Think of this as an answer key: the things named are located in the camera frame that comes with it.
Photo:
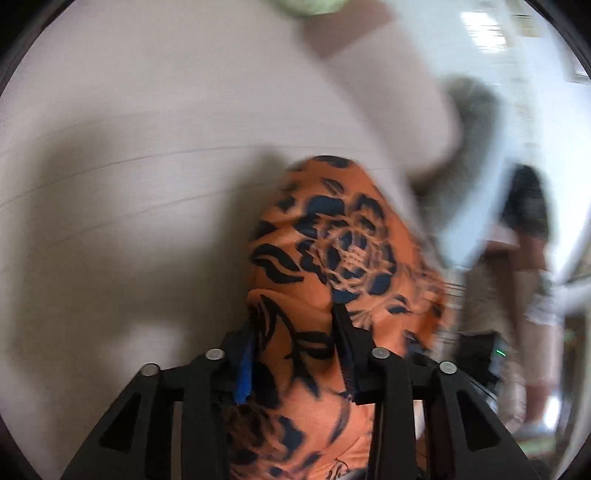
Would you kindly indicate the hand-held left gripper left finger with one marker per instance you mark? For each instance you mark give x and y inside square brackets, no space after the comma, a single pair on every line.
[244,378]

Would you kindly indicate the black furry garment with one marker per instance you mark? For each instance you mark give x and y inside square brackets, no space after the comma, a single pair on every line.
[526,203]

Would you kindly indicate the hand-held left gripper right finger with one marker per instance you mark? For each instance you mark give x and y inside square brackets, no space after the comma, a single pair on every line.
[351,364]

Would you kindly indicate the orange floral long-sleeve shirt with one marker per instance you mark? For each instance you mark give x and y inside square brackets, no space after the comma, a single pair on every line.
[341,240]

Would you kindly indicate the pink covered bolster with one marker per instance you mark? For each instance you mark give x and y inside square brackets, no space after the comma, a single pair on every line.
[351,37]

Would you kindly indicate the green checkered folded quilt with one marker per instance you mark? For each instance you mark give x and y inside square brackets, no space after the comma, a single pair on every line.
[309,5]

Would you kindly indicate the grey pillow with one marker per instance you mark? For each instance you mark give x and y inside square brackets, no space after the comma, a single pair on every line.
[471,152]

